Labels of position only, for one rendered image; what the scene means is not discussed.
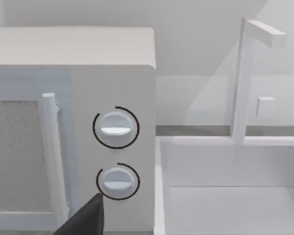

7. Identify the microwave door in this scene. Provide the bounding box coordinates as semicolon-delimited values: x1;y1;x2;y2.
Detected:
0;65;75;232

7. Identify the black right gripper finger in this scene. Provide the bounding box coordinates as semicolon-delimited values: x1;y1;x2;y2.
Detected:
52;192;105;235

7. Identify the tall white tap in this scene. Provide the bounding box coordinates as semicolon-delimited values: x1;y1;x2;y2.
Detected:
231;16;287;145

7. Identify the white sink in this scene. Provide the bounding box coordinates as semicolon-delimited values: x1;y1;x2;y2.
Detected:
153;136;294;235

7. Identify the large round microwave knob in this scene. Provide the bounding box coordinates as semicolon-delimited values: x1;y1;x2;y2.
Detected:
92;106;140;149

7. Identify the pale microwave oven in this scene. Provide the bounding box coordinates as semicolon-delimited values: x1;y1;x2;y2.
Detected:
0;26;157;235

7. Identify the small round microwave knob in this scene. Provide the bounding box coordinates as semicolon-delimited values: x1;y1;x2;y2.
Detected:
96;162;141;201

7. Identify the pale microwave door handle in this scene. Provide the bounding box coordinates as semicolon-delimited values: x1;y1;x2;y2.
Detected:
41;92;71;221

